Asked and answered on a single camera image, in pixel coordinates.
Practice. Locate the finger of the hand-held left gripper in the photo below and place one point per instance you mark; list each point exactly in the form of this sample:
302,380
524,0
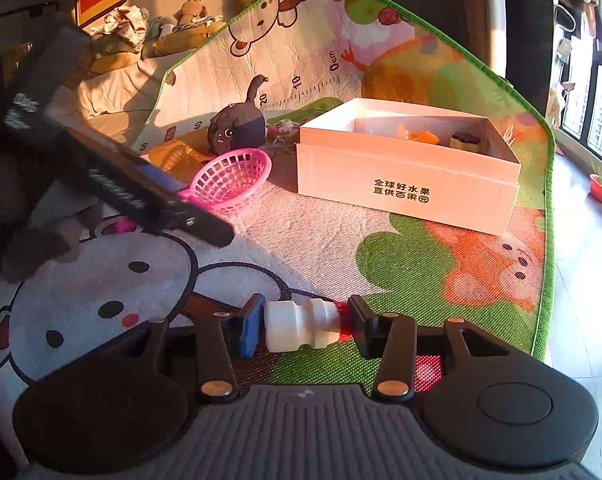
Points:
163,180
201,225

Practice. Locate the patterned crumpled cloth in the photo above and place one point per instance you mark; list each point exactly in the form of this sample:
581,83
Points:
121,22

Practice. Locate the yellow pudding toy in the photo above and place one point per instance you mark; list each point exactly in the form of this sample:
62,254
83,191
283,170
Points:
465,140

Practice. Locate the orange plastic toy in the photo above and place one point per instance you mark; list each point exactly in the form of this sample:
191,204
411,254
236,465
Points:
421,136

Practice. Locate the tan bear plush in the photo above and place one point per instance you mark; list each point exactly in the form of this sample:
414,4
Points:
190,10

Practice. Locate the pink plastic basket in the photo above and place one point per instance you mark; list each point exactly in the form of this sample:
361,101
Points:
231,180

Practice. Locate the white bed sheet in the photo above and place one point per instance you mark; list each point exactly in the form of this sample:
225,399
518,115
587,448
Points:
121,87

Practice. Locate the cartoon printed play mat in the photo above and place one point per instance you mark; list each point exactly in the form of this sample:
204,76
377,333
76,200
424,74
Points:
306,240

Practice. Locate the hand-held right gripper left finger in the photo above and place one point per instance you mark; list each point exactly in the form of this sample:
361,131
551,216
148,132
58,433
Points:
251,327

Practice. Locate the white cardboard box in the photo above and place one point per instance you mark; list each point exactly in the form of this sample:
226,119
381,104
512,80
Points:
406,195

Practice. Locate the person's left hand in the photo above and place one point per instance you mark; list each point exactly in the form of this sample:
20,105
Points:
46,247

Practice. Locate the dark curtain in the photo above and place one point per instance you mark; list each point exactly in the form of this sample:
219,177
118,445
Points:
528,20

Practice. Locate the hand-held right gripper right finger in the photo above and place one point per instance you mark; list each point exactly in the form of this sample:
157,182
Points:
363,327

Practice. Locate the yellow pillow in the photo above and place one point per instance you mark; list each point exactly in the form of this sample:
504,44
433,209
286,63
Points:
191,37

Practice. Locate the small white bottle red cap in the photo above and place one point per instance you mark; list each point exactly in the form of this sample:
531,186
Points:
301,325

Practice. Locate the dark grey cat plush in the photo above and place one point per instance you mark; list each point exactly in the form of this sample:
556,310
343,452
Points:
236,130

